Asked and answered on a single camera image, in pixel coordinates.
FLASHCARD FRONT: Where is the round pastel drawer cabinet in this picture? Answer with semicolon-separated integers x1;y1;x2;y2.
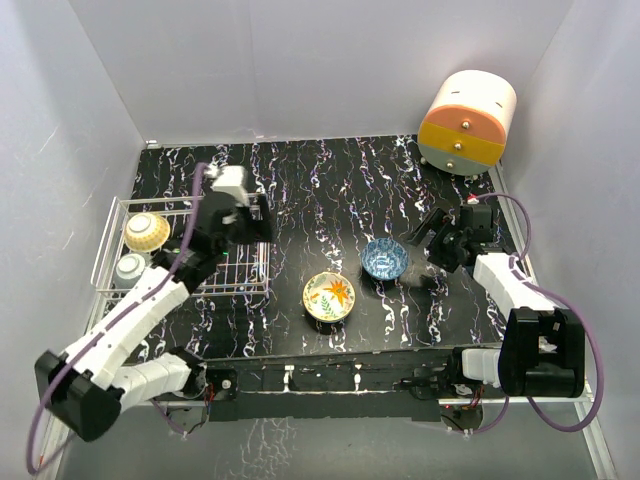
417;70;517;176

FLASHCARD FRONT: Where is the grey bowl red rim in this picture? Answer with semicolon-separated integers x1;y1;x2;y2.
113;252;150;290

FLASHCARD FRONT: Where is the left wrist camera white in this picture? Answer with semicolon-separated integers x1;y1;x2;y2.
205;165;249;207

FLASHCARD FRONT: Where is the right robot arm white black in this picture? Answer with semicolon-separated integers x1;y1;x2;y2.
408;204;585;398

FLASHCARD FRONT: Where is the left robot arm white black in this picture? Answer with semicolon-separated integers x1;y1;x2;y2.
34;192;273;442

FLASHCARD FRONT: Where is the yellow teal patterned bowl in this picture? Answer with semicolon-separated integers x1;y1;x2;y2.
124;212;171;253

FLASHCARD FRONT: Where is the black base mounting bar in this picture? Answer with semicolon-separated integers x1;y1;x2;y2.
149;359;506;425

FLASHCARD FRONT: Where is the orange flower bowl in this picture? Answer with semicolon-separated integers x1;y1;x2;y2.
302;272;356;324

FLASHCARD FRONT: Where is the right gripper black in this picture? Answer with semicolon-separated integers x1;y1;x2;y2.
405;208;467;273

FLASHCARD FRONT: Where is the aluminium frame rail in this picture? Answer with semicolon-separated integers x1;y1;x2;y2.
34;164;619;480

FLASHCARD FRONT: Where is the blue patterned bowl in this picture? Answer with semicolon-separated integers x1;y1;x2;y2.
360;238;409;281

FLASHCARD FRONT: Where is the white wire dish rack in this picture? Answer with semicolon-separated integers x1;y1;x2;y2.
90;196;271;300

